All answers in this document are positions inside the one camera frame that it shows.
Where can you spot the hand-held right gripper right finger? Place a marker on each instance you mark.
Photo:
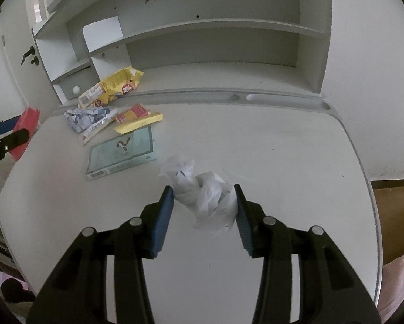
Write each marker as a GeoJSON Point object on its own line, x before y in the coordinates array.
{"type": "Point", "coordinates": [244, 226]}

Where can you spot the pink cloth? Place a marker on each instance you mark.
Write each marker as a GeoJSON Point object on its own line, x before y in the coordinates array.
{"type": "Point", "coordinates": [399, 276]}

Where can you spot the yellow snack packet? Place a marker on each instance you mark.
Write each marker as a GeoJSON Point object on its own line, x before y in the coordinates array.
{"type": "Point", "coordinates": [114, 86]}

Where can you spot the yellow wrapper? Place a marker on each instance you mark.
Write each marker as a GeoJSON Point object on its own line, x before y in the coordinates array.
{"type": "Point", "coordinates": [137, 125]}

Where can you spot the black door lock knob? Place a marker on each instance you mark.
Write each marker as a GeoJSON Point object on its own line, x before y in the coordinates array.
{"type": "Point", "coordinates": [35, 61]}

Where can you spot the white desk shelf unit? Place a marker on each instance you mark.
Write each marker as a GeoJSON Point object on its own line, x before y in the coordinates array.
{"type": "Point", "coordinates": [222, 50]}

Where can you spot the white translucent plastic bag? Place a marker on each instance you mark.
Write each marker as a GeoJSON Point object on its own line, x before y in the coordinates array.
{"type": "Point", "coordinates": [205, 199]}

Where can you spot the blue white crumpled wrapper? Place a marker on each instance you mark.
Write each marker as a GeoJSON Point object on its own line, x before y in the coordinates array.
{"type": "Point", "coordinates": [83, 118]}

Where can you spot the red yellow small packet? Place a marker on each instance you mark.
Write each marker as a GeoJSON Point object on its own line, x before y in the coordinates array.
{"type": "Point", "coordinates": [134, 112]}

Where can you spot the long white wrapper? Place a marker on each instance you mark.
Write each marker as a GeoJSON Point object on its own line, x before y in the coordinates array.
{"type": "Point", "coordinates": [94, 131]}

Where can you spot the white round drawer knob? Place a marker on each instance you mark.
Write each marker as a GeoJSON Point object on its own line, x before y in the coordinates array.
{"type": "Point", "coordinates": [76, 90]}

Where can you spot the white door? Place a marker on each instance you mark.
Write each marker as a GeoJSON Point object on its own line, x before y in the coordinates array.
{"type": "Point", "coordinates": [16, 81]}

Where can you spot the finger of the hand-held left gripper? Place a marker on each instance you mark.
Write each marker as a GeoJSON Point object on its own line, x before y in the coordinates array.
{"type": "Point", "coordinates": [8, 125]}
{"type": "Point", "coordinates": [16, 138]}

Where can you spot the pale green flat box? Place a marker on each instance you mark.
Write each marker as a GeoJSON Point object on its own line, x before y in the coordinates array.
{"type": "Point", "coordinates": [121, 155]}

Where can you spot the grey drawer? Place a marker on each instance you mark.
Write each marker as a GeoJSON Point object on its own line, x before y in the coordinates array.
{"type": "Point", "coordinates": [67, 87]}

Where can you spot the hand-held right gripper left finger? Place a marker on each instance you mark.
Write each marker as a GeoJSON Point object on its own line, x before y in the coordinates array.
{"type": "Point", "coordinates": [161, 222]}

